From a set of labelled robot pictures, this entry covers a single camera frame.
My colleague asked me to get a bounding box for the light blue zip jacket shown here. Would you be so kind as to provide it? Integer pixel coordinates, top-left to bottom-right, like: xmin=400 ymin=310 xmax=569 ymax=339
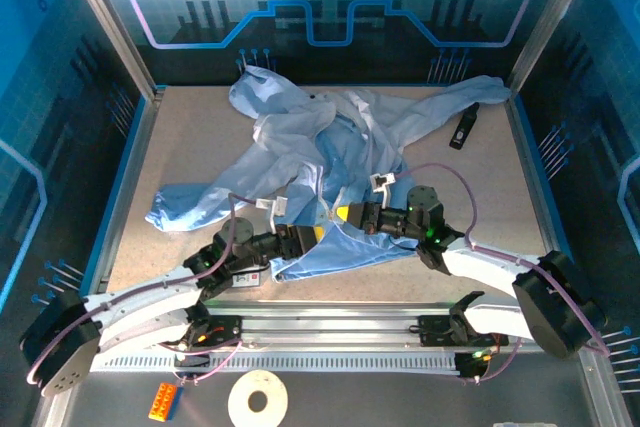
xmin=144 ymin=65 xmax=512 ymax=284

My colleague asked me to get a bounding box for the black stapler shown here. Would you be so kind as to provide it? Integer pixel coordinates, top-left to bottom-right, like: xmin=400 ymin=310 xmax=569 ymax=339
xmin=448 ymin=101 xmax=481 ymax=151

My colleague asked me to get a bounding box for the black controller board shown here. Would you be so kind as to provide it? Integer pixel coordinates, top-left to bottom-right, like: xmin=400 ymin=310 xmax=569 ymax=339
xmin=174 ymin=344 xmax=211 ymax=373
xmin=455 ymin=351 xmax=494 ymax=379

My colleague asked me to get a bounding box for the white tape roll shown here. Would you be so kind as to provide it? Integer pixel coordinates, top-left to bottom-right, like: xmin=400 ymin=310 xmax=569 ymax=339
xmin=227 ymin=369 xmax=290 ymax=427

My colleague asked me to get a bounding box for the orange and blue toy brick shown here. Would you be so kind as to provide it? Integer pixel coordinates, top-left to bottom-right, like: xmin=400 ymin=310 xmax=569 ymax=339
xmin=147 ymin=381 xmax=184 ymax=422

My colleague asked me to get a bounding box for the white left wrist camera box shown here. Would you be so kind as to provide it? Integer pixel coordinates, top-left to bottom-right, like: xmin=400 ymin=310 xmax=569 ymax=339
xmin=255 ymin=195 xmax=290 ymax=233

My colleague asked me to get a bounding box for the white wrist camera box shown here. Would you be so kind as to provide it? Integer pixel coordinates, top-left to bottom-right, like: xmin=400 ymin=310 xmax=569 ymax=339
xmin=255 ymin=195 xmax=290 ymax=233
xmin=368 ymin=172 xmax=399 ymax=208

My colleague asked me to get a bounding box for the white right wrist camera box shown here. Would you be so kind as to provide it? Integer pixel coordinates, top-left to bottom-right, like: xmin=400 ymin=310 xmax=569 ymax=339
xmin=368 ymin=172 xmax=399 ymax=208

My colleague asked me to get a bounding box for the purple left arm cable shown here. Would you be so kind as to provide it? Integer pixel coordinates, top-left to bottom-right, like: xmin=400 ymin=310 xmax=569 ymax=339
xmin=25 ymin=191 xmax=261 ymax=388

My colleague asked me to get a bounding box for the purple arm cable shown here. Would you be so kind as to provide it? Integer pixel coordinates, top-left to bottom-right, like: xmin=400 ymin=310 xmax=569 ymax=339
xmin=25 ymin=191 xmax=261 ymax=388
xmin=394 ymin=162 xmax=612 ymax=386

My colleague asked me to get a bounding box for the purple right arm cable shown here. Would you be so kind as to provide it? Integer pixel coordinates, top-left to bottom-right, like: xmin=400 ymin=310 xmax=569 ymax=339
xmin=394 ymin=162 xmax=612 ymax=386

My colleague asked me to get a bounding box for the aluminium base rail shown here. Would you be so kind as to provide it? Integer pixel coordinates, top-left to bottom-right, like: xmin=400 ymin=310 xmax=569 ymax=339
xmin=59 ymin=302 xmax=601 ymax=348

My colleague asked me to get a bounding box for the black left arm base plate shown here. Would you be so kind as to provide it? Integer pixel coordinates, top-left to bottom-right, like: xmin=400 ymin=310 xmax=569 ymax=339
xmin=174 ymin=314 xmax=244 ymax=348

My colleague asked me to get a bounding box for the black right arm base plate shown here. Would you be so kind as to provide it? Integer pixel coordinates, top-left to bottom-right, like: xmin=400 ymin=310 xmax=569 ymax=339
xmin=417 ymin=314 xmax=509 ymax=348

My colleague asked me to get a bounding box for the slotted grey cable duct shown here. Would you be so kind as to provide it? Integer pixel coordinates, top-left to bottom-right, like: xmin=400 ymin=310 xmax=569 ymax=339
xmin=79 ymin=351 xmax=461 ymax=374

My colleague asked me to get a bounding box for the aluminium frame post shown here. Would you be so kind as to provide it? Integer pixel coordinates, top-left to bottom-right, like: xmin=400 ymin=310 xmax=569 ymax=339
xmin=58 ymin=0 xmax=162 ymax=101
xmin=504 ymin=0 xmax=601 ymax=96

